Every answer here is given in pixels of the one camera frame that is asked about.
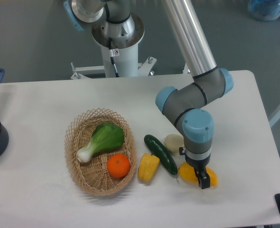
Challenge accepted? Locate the yellow bell pepper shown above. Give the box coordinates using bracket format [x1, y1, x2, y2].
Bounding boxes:
[138, 153, 160, 183]

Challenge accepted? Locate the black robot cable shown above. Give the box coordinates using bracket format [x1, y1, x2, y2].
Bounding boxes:
[107, 37, 120, 78]

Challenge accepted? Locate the yellow mango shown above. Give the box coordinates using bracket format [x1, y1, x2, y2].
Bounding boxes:
[178, 161, 218, 186]

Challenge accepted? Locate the orange fruit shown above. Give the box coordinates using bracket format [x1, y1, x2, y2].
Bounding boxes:
[106, 153, 131, 178]

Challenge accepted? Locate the green cucumber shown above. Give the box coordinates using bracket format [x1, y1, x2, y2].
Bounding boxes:
[144, 134, 178, 175]

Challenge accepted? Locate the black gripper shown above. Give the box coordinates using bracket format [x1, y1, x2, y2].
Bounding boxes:
[179, 147, 211, 189]

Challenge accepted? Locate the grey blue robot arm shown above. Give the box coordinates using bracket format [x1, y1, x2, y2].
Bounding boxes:
[64, 0, 233, 189]

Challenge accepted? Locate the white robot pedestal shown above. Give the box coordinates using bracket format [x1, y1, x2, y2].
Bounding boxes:
[71, 13, 157, 79]

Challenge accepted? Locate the woven wicker basket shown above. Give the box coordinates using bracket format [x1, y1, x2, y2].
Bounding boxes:
[65, 108, 137, 196]

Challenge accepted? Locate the blue plastic bag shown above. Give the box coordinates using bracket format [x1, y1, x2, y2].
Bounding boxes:
[247, 0, 280, 22]

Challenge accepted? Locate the green bok choy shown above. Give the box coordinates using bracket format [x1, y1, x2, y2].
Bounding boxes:
[76, 123, 124, 163]

